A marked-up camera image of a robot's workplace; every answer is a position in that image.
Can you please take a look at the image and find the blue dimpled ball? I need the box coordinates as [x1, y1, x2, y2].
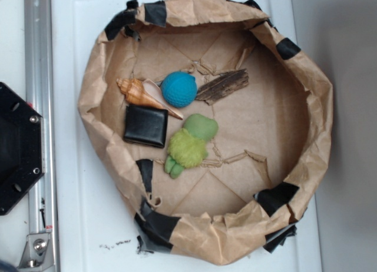
[161, 71, 197, 108]

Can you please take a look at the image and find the green plush toy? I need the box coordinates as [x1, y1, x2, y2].
[164, 114, 219, 179]

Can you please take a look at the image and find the black leather wallet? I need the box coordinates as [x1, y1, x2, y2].
[123, 104, 168, 148]

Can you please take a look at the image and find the orange spiral seashell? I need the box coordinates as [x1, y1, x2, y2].
[116, 78, 184, 120]

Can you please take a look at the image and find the dark wood bark piece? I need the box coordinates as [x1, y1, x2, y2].
[196, 69, 249, 105]

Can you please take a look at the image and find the brown paper bag bin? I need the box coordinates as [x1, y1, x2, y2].
[78, 0, 333, 265]

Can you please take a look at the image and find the aluminium extrusion rail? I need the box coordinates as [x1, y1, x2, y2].
[24, 0, 61, 271]

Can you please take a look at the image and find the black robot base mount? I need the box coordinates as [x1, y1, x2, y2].
[1, 82, 44, 216]

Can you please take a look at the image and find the metal corner bracket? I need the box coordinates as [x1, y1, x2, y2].
[18, 233, 54, 271]

